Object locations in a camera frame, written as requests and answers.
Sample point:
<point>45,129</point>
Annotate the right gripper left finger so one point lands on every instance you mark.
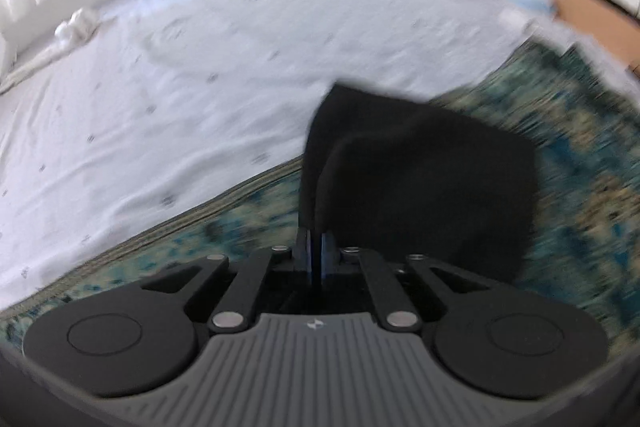
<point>264,274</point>

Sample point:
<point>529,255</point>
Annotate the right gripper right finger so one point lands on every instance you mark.
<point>391,306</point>

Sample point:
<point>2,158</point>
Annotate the black pants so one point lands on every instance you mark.
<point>407,178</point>

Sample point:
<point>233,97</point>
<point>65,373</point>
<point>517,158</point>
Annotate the blue paisley bedspread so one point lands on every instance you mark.
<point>584,249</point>

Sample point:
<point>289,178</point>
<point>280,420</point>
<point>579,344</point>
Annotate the white bed sheet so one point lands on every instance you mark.
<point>172,102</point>

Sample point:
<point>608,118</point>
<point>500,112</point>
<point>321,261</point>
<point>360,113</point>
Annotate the small white crumpled cloth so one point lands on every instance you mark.
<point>78,29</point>

